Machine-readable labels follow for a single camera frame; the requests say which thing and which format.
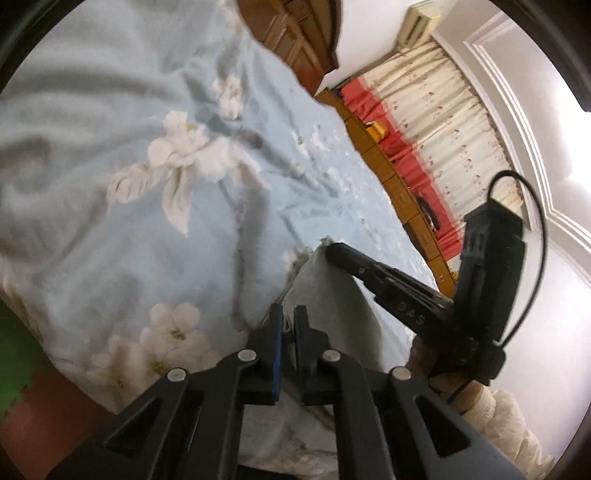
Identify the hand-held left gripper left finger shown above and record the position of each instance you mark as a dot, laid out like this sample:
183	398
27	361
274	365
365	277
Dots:
277	350

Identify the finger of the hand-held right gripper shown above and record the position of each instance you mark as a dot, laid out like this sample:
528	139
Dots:
358	263

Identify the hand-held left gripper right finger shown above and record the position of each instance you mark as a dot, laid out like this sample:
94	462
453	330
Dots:
302	350

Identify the person's right forearm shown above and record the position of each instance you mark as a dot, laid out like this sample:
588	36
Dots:
503	424

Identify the person's right hand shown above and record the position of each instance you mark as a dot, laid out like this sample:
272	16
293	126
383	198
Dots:
443	385

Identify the long low wooden cabinet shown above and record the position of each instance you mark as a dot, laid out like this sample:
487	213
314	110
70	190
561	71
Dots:
392	184

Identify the dark flat object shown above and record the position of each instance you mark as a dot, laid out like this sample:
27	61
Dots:
429	212

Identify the blue floral bedsheet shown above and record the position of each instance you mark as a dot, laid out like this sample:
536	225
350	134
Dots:
207	240

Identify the yellow box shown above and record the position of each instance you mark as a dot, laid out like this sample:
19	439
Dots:
377	131

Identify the red and cream curtain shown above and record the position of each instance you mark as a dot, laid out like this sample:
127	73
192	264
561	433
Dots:
438	138

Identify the dark wooden headboard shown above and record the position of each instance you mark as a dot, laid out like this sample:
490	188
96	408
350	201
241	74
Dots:
295	41

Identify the white air conditioner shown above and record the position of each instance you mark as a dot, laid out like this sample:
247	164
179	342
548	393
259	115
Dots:
422	21

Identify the green foam floor mat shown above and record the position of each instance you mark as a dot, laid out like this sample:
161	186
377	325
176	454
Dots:
16	360

